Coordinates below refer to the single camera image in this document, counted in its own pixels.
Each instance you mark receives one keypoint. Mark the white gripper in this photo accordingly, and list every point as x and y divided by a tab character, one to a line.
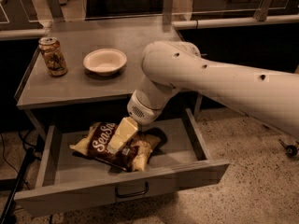
140	112

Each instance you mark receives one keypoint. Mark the brown chip bag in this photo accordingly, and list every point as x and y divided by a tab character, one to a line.
133	156

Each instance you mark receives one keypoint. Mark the grey drawer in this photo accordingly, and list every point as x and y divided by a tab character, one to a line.
66	182

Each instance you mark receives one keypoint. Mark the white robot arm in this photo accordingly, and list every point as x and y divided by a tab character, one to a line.
269	96

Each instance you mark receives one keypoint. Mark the grey counter cabinet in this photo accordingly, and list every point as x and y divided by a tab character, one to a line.
128	67

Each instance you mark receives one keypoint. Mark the white paper bowl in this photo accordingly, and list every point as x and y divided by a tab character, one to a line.
105	62

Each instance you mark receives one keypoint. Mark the black stand leg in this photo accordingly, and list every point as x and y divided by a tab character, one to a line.
16	184

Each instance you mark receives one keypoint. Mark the brown soda can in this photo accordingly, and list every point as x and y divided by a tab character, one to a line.
54	59

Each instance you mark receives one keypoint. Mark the black wheeled cart base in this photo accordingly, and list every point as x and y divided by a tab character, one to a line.
290	150

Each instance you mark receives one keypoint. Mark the black drawer handle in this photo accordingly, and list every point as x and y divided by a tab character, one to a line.
132	191

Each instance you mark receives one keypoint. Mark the grey middle upright post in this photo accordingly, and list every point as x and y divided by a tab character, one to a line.
167	11

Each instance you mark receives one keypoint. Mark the grey upright post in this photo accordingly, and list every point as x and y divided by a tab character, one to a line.
262	11
55	10
167	11

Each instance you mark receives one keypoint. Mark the grey left upright post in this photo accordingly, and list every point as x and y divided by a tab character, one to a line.
55	10

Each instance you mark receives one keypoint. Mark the grey right upright post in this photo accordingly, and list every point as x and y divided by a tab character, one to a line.
262	11

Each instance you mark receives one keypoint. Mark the grey horizontal rail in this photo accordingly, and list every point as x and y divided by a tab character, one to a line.
178	25

